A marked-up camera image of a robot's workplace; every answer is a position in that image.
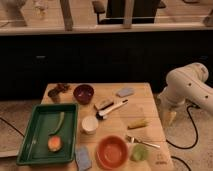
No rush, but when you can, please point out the white cup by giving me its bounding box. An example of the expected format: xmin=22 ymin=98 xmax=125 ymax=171
xmin=81 ymin=116 xmax=98 ymax=134

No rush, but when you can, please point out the yellow banana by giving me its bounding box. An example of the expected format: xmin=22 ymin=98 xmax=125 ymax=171
xmin=127 ymin=120 xmax=148 ymax=129

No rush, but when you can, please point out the silver fork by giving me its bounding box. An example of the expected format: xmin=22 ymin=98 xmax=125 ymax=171
xmin=125 ymin=135 xmax=160 ymax=149

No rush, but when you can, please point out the black cable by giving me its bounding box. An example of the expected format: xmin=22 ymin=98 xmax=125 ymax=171
xmin=165 ymin=104 xmax=200 ymax=171

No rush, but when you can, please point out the green cup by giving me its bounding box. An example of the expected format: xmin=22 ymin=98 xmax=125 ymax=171
xmin=130 ymin=144 xmax=148 ymax=162

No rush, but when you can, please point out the orange bowl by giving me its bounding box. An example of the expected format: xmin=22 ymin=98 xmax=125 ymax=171
xmin=95 ymin=135 xmax=128 ymax=170

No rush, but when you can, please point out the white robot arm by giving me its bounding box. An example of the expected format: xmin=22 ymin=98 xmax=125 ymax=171
xmin=158 ymin=63 xmax=213 ymax=127

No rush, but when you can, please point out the green plastic tray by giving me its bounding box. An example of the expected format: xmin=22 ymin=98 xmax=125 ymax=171
xmin=17 ymin=103 xmax=78 ymax=165

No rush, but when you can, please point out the blue sponge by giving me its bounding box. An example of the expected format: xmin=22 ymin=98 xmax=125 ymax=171
xmin=75 ymin=146 xmax=92 ymax=171
xmin=116 ymin=88 xmax=134 ymax=97

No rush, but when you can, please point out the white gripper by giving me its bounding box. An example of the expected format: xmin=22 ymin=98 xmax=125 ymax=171
xmin=158 ymin=87 xmax=185 ymax=125

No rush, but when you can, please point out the orange peach fruit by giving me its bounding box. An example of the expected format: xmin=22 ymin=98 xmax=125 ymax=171
xmin=48 ymin=136 xmax=62 ymax=152

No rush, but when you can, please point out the beige eraser block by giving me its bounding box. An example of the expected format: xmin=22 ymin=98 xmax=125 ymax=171
xmin=94 ymin=98 xmax=113 ymax=110

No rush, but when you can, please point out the blue sponge back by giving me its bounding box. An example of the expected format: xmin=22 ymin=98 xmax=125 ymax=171
xmin=116 ymin=88 xmax=134 ymax=97

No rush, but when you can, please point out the purple bowl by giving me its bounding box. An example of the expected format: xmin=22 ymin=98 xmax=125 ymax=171
xmin=73 ymin=84 xmax=94 ymax=105

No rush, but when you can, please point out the green chili pepper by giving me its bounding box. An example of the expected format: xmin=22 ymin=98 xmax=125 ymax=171
xmin=49 ymin=112 xmax=65 ymax=136

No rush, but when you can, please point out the blue sponge front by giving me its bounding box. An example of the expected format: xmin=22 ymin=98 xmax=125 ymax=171
xmin=75 ymin=146 xmax=92 ymax=171

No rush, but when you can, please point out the dark brown toy object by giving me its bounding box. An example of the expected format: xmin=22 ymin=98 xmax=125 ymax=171
xmin=48 ymin=83 xmax=70 ymax=103

